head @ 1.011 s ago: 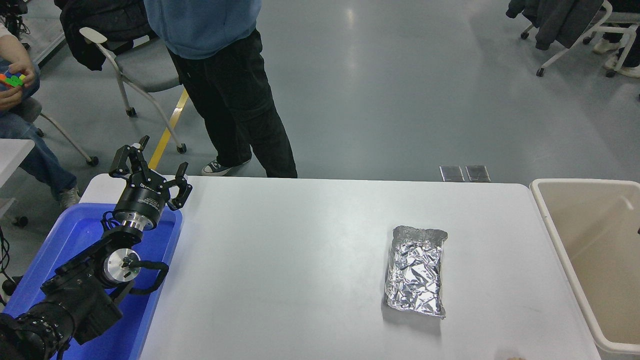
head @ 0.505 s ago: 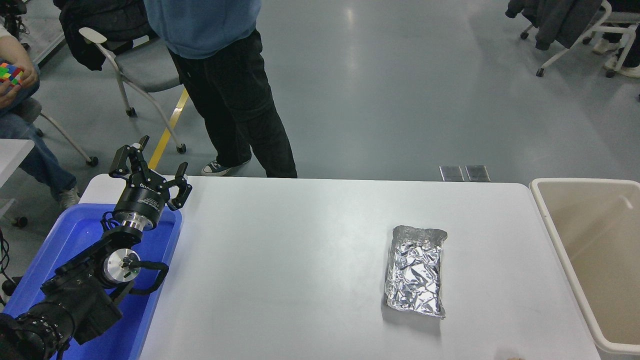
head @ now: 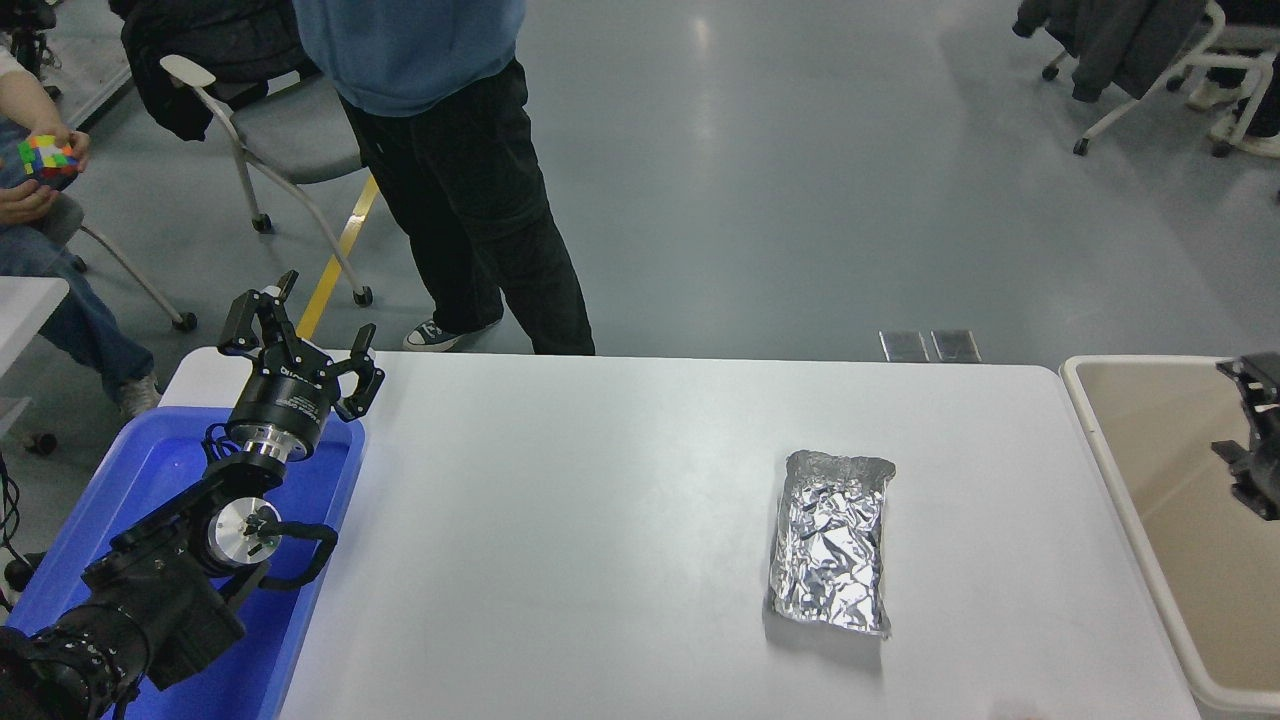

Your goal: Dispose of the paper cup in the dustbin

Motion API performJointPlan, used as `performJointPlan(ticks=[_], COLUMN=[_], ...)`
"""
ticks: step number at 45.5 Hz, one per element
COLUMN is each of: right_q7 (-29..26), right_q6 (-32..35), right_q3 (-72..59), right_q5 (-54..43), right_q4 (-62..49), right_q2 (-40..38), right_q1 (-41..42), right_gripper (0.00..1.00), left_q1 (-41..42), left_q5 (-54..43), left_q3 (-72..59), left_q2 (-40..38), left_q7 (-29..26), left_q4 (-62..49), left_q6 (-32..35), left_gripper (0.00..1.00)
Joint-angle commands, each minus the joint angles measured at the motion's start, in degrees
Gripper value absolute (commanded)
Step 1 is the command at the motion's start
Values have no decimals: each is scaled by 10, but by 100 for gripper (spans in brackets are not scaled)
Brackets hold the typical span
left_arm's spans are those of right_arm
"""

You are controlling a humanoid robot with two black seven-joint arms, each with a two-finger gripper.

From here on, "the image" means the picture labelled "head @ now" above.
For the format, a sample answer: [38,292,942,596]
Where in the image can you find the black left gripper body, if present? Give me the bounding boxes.
[228,345,337,451]

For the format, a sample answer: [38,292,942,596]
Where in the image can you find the multicoloured puzzle cube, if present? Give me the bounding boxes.
[18,135,79,181]

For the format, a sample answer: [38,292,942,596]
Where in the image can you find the seated person's left hand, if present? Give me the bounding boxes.
[33,126,92,176]

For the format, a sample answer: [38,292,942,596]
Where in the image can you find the seated person's right hand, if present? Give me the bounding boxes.
[0,181,62,230]

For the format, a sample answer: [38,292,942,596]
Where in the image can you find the large pale plastic bin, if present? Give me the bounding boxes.
[1060,355,1280,720]

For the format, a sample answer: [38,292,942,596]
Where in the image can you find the blue plastic tray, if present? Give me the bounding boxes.
[5,405,367,720]

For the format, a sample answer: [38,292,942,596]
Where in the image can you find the grey seat wheeled chair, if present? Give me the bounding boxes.
[158,55,381,308]

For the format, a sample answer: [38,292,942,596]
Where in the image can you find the seated person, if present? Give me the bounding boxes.
[0,45,161,421]

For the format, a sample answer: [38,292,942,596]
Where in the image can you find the standing person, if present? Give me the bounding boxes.
[292,0,597,356]

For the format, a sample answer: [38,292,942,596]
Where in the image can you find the seated person's wheeled chair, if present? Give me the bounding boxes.
[25,195,198,334]

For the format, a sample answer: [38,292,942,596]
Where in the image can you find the small white side table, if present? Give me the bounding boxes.
[0,277,71,458]

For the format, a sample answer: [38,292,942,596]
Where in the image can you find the black jacket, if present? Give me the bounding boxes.
[107,0,321,143]

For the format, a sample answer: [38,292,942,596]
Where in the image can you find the person with pale shoes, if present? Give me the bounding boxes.
[1185,0,1280,161]

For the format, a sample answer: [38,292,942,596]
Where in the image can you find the dark grey jacket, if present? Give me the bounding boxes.
[1012,0,1206,103]

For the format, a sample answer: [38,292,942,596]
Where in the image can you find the black equipment stand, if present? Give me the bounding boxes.
[0,0,59,101]

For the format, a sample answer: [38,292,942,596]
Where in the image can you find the crumpled silver foil packet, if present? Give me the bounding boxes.
[768,451,897,638]

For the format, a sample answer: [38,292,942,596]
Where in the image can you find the black floor cables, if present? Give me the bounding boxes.
[0,455,46,613]

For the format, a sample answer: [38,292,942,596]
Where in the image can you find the white frame wheeled chair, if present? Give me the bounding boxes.
[1040,0,1280,159]

